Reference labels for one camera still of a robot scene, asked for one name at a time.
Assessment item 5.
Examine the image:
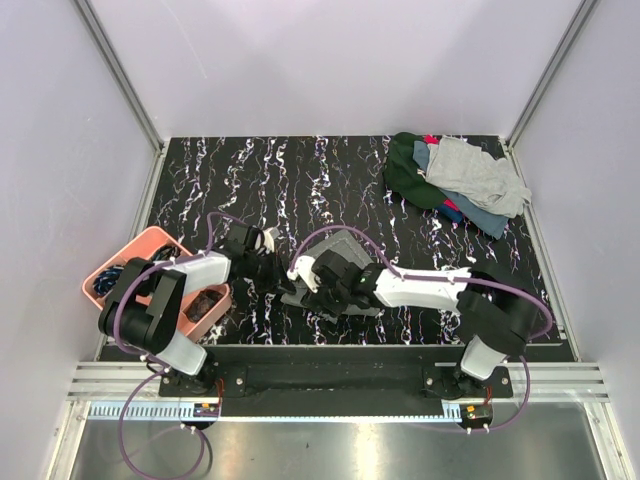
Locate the blue garment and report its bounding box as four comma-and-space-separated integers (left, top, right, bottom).
412, 140, 508, 239

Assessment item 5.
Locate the dark green garment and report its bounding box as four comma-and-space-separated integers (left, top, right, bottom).
383, 132, 447, 210

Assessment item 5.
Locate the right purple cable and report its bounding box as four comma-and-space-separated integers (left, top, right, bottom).
290, 225, 554, 432

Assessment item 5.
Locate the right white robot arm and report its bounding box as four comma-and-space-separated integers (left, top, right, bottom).
287, 250, 543, 397

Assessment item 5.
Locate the dark brown rolled item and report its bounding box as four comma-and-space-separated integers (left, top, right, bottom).
185, 290, 222, 323

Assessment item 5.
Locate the blue patterned rolled sock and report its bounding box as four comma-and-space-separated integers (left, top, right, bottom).
92, 264, 124, 297

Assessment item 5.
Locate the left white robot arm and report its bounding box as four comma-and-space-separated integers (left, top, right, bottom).
98, 224, 295, 396

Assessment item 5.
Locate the light grey shirt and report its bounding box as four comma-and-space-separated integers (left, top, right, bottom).
426, 137, 532, 218

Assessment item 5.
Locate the pink compartment tray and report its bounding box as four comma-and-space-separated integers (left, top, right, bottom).
82, 226, 232, 342

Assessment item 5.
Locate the grey cloth napkin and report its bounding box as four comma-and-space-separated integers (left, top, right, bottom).
281, 230, 380, 323

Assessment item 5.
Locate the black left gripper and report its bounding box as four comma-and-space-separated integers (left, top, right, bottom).
244, 248, 296, 295

